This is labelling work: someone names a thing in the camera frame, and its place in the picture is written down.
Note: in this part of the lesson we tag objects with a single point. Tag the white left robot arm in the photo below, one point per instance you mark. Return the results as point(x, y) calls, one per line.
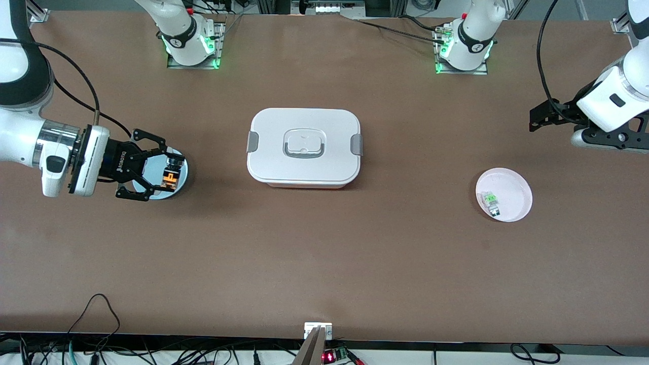
point(471, 50)

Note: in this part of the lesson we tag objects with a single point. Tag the green switch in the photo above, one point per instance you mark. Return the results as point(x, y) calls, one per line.
point(491, 202)

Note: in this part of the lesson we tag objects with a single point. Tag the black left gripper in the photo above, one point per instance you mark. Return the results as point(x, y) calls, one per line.
point(553, 112)

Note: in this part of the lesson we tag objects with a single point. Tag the light blue round plate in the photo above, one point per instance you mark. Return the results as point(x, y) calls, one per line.
point(152, 172)

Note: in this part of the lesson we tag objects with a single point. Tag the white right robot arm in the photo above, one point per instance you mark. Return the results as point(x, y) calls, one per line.
point(20, 137)

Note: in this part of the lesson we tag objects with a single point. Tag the white metal edge bracket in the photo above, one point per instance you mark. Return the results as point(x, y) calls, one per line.
point(310, 328)

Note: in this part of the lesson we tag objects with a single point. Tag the circuit board with red display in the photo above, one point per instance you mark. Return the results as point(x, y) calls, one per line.
point(329, 357)

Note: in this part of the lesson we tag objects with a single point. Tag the white device with lit ports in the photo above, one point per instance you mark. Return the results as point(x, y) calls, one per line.
point(329, 8)

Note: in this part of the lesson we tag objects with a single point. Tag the aluminium corner bracket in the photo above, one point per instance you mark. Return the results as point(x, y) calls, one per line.
point(617, 25)
point(39, 15)

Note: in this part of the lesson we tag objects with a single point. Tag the grey metal wedge mount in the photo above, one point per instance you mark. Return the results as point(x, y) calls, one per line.
point(312, 352)

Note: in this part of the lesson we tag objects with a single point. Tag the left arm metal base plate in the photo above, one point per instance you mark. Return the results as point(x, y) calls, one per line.
point(461, 72)

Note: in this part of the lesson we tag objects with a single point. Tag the pink round plate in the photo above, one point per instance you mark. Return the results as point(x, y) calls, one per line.
point(512, 192)

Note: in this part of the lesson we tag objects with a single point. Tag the orange switch with black knob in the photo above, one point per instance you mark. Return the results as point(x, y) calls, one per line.
point(170, 178)

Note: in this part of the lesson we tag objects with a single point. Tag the white lidded box grey latches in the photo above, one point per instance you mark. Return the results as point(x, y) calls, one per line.
point(274, 152)

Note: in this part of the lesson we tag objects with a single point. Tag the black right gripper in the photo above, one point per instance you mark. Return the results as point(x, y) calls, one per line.
point(112, 160)

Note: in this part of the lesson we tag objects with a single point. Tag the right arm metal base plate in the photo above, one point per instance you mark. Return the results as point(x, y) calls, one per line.
point(221, 50)

